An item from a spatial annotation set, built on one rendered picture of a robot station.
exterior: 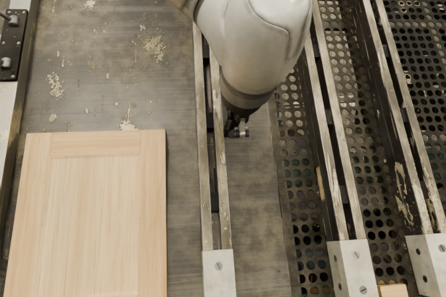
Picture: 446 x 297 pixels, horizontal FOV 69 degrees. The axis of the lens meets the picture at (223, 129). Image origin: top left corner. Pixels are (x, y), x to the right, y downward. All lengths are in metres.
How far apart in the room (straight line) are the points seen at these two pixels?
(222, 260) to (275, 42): 0.46
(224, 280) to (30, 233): 0.41
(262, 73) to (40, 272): 0.60
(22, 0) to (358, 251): 1.00
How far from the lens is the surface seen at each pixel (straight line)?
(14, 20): 0.98
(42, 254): 0.80
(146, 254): 0.74
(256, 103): 0.50
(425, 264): 0.87
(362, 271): 0.77
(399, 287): 0.87
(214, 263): 0.69
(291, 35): 0.37
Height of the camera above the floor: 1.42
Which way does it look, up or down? 15 degrees down
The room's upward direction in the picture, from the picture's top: straight up
